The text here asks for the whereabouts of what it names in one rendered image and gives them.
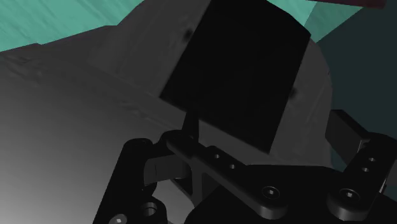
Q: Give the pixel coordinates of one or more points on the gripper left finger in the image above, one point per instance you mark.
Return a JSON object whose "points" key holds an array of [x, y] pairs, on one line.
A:
{"points": [[223, 161]]}

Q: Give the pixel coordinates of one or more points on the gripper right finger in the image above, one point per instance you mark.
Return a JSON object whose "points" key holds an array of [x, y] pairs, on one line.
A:
{"points": [[366, 173]]}

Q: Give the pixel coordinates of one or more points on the black robot stand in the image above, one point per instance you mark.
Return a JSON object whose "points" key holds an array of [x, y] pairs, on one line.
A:
{"points": [[235, 71]]}

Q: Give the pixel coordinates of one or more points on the grey wooden table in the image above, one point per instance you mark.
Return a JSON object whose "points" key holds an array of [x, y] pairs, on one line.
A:
{"points": [[139, 56]]}

